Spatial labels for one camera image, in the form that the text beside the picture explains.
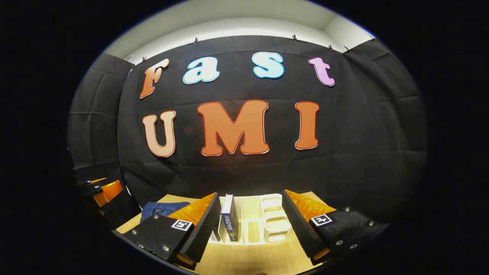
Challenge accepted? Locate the blue spine book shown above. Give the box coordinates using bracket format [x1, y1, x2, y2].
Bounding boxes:
[219, 194, 240, 242]

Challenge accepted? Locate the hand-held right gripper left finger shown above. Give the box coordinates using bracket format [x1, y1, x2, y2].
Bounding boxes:
[123, 192, 222, 271]

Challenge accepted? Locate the black backdrop cloth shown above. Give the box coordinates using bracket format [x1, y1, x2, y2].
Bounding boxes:
[68, 35, 427, 230]

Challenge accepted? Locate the white bookshelf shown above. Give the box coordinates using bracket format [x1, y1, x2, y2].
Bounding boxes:
[208, 193, 293, 245]

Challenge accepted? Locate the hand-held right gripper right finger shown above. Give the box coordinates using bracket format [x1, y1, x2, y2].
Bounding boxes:
[282, 189, 390, 266]

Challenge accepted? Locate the blue schoolbag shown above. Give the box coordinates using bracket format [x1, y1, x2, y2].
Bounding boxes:
[140, 201, 191, 223]

